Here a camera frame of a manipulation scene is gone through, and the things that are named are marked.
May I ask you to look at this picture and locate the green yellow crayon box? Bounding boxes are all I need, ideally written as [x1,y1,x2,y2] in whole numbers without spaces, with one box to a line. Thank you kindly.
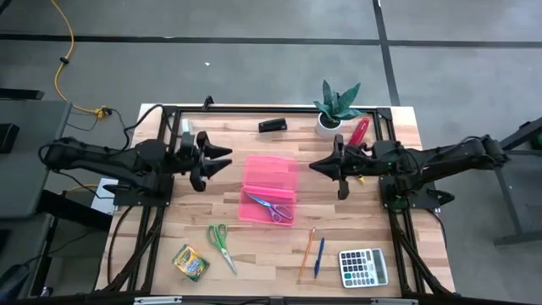
[171,243,211,283]

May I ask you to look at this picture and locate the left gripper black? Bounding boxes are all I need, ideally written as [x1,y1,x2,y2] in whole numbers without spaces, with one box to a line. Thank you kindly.
[179,130,234,193]

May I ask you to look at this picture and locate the green handled scissors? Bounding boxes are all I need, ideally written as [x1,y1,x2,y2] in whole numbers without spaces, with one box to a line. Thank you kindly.
[206,223,239,276]

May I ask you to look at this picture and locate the white flat plate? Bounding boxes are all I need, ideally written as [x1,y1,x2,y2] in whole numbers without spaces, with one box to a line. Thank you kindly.
[90,177,120,216]

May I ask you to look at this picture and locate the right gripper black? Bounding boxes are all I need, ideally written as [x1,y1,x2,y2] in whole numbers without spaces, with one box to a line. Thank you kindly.
[308,133,376,201]

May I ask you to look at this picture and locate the red stapler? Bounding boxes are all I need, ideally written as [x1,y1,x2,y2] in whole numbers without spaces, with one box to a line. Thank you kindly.
[346,117,372,148]

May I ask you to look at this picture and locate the yellow floor cable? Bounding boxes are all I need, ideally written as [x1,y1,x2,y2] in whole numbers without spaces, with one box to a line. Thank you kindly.
[50,0,107,119]

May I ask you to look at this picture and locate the orange pencil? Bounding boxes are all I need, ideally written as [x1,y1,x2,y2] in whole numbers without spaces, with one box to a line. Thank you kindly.
[296,227,318,284]

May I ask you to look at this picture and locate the purple handled scissors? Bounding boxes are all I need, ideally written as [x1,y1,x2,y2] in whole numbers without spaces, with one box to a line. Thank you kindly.
[244,192,295,225]

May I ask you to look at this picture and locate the pink translucent plastic supply box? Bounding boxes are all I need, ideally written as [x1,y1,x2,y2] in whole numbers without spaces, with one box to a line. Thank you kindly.
[236,155,300,227]

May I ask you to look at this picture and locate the green snake plant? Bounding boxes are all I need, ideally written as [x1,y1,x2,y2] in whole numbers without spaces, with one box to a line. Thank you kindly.
[312,79,366,127]

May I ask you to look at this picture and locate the grey desk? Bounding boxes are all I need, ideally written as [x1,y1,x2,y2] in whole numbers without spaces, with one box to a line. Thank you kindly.
[0,99,72,219]

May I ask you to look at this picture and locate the black box on desk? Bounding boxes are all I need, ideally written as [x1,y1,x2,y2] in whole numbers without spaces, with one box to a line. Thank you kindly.
[0,122,20,154]

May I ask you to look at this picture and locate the black stapler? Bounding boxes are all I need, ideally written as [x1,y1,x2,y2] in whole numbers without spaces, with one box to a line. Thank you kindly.
[257,118,289,134]

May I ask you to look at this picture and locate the grey desk calculator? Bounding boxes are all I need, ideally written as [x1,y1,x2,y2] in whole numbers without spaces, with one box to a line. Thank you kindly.
[338,247,390,290]

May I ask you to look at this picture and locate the blue pen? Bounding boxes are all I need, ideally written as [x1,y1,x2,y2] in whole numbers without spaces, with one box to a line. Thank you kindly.
[313,236,326,280]

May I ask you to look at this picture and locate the black aluminium table frame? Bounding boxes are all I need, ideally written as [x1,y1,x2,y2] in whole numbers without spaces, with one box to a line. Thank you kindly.
[96,95,457,305]

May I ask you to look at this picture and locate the white round plant pot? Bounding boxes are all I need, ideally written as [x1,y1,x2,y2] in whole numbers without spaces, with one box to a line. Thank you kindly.
[315,112,343,139]

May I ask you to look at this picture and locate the silver metal bracket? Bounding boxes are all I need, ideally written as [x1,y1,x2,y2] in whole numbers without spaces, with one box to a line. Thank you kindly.
[133,296,183,305]

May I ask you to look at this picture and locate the dark metal table base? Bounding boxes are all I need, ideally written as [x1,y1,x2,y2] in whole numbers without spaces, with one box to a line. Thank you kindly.
[493,116,542,247]

